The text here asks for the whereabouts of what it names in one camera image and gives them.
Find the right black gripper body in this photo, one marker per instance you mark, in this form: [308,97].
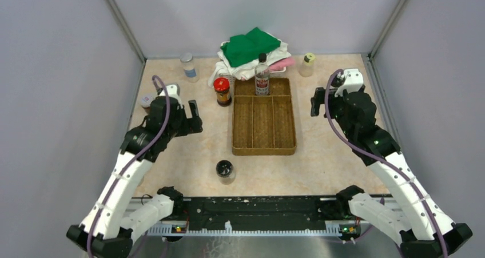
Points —
[336,107]

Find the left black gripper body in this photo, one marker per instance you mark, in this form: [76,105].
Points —
[183,125]

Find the silver lid spice jar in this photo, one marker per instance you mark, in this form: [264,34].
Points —
[189,67]

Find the red lid chili sauce jar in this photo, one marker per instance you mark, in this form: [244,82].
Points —
[222,88]

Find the dark bottle red white label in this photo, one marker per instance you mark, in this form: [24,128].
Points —
[262,75]

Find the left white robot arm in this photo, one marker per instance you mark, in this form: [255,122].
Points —
[106,231]

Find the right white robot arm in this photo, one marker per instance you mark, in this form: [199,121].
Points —
[421,228]

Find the yellow cap clear bottle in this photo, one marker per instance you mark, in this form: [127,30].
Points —
[307,66]

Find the white lid brown sauce jar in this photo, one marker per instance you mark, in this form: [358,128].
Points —
[145,102]

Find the pink cloth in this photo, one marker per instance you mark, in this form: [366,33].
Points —
[282,64]

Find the woven bamboo divided tray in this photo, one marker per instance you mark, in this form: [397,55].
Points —
[263,125]

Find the black lid pepper shaker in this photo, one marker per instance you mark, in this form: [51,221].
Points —
[225,172]

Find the green folded cloth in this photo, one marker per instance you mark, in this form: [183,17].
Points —
[244,48]

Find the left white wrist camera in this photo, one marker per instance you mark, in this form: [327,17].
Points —
[173,91]

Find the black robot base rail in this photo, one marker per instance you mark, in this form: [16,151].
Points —
[258,216]

